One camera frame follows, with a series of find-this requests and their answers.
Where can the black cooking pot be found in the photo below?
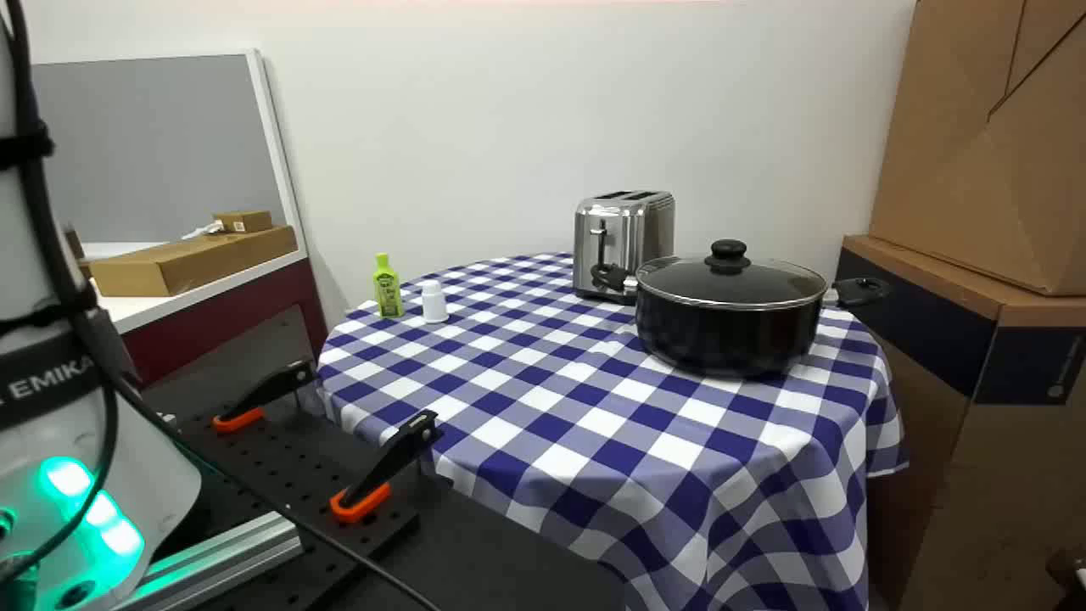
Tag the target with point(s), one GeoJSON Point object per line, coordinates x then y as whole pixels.
{"type": "Point", "coordinates": [723, 338]}

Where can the glass lid with black knob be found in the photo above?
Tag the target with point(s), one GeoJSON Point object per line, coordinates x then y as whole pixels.
{"type": "Point", "coordinates": [730, 275]}

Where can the silver two-slot toaster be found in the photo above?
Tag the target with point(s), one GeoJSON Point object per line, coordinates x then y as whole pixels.
{"type": "Point", "coordinates": [616, 240]}

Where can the small white bottle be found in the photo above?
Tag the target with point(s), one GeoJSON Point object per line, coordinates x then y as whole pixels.
{"type": "Point", "coordinates": [435, 302]}

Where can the blue white checkered tablecloth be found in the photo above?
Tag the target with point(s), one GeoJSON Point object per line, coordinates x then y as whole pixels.
{"type": "Point", "coordinates": [590, 442]}

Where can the small green bottle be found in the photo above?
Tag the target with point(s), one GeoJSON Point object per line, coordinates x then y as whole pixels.
{"type": "Point", "coordinates": [389, 288]}

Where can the small cardboard box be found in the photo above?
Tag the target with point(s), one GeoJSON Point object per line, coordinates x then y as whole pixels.
{"type": "Point", "coordinates": [247, 220]}

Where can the white desk with red side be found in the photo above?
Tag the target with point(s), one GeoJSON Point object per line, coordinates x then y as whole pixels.
{"type": "Point", "coordinates": [216, 318]}

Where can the flat long cardboard box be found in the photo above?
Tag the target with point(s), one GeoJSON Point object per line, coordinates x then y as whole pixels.
{"type": "Point", "coordinates": [189, 261]}

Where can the brown cabinet with blue panel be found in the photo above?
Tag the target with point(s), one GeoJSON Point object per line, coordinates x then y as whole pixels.
{"type": "Point", "coordinates": [995, 453]}

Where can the large brown cardboard box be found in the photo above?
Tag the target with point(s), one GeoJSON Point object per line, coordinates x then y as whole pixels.
{"type": "Point", "coordinates": [995, 146]}

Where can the aluminium profile rail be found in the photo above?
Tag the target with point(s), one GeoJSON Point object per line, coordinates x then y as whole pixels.
{"type": "Point", "coordinates": [221, 560]}

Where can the grey board with white frame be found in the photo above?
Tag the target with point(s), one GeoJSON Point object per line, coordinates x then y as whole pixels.
{"type": "Point", "coordinates": [146, 140]}

